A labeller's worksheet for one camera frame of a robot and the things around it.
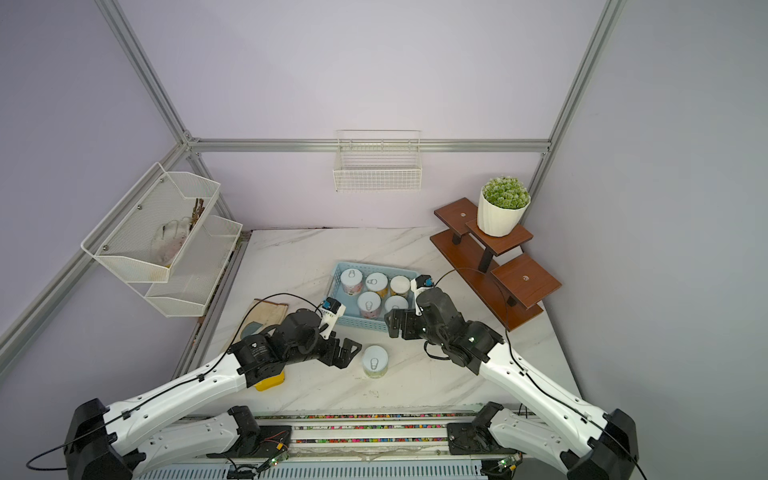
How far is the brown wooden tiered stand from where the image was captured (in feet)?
2.85

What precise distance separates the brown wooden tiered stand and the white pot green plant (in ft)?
0.18

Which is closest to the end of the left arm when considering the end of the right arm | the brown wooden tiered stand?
the end of the right arm

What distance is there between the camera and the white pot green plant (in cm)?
80
